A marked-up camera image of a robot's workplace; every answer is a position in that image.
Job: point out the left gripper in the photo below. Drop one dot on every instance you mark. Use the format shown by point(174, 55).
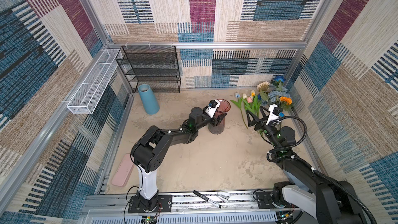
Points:
point(216, 121)

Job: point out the black marker pen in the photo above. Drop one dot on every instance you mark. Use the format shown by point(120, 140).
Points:
point(207, 199)

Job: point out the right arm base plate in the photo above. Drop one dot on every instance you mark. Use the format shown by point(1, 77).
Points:
point(264, 200)

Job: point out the pink flat tray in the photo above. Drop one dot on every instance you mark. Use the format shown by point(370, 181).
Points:
point(123, 172)

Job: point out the dark red glass vase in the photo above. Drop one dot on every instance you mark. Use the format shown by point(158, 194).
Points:
point(223, 108)

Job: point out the teal cylindrical vase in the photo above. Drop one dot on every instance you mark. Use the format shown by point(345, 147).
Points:
point(148, 99)

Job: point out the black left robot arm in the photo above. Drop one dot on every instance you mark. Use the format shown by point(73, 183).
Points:
point(150, 150)

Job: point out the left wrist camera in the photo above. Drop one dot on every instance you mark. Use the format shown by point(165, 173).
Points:
point(211, 108)

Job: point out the pink tulip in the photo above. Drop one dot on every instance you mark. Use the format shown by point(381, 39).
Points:
point(248, 105)

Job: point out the mixed blue orange bouquet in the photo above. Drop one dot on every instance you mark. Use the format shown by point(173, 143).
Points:
point(274, 92)

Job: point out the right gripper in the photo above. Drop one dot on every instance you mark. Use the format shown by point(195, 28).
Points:
point(255, 121)

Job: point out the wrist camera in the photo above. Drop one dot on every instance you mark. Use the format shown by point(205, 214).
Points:
point(211, 108)
point(275, 115)

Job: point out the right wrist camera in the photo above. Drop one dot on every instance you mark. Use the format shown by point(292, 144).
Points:
point(275, 115)

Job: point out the white wire mesh basket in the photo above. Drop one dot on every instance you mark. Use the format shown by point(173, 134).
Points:
point(89, 93)

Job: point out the black wire shelf rack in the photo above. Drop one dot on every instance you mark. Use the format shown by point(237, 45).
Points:
point(156, 66)

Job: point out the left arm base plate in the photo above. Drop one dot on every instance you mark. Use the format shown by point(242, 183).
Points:
point(163, 203)

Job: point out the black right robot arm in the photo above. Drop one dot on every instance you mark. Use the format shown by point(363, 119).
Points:
point(325, 199)

